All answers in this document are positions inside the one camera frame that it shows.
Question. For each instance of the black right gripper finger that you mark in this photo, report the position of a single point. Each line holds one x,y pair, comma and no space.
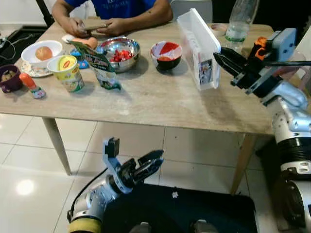
232,58
234,73

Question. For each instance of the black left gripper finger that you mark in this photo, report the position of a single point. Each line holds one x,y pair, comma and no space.
153,158
150,172

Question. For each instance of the brown phone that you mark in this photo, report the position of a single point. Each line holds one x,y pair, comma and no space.
95,25

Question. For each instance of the person's right forearm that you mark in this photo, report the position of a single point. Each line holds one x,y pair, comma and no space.
59,12

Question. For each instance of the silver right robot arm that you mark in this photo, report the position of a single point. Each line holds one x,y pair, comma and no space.
291,126

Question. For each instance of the person's left forearm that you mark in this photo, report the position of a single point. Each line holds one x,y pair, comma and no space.
146,18

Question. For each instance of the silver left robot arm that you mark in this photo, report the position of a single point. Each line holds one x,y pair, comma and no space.
95,201

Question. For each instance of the person's left hand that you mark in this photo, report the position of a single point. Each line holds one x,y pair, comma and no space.
112,27

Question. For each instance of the person's right hand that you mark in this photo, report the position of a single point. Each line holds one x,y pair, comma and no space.
75,27

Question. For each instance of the orange gripper clip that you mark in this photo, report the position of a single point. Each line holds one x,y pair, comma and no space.
261,48

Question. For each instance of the clear plastic box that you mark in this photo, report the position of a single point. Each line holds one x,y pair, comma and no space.
201,53

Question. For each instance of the tape roll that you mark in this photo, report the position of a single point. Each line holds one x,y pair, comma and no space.
218,29

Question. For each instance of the clear plastic bottle green label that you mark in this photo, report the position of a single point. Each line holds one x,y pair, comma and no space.
240,24

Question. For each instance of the pink clear jug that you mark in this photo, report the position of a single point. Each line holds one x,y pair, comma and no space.
303,68

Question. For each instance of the silver robot left leg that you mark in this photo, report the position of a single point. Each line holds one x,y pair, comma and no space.
141,228

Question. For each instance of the red white bowl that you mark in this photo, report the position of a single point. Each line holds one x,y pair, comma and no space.
166,51

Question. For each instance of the green snack packet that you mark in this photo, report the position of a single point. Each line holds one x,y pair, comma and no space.
99,65

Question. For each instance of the red food pieces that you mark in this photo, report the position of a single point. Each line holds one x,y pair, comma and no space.
121,55

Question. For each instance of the steel bowl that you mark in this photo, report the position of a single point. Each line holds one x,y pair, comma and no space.
119,44

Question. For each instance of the yellow lid cup noodle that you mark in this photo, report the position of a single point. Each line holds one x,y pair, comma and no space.
68,73

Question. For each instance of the small blue packet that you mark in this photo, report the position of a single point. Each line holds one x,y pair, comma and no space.
80,63

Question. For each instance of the person in blue shirt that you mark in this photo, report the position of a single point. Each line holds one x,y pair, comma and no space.
116,7

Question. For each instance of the small orange cap bottle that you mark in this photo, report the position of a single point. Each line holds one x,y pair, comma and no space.
34,87

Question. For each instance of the orange oblong food item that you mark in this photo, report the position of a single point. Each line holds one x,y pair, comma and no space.
86,42

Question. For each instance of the patterned saucer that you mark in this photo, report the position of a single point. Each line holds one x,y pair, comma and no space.
34,72

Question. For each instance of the white deep bowl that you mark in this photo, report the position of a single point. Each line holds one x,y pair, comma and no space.
53,51

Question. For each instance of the small white dish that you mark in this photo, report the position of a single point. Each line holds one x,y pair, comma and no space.
67,39

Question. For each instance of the orange fruit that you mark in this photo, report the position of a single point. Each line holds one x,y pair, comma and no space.
43,53

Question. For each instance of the purple cup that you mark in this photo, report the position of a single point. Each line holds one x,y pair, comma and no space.
9,80

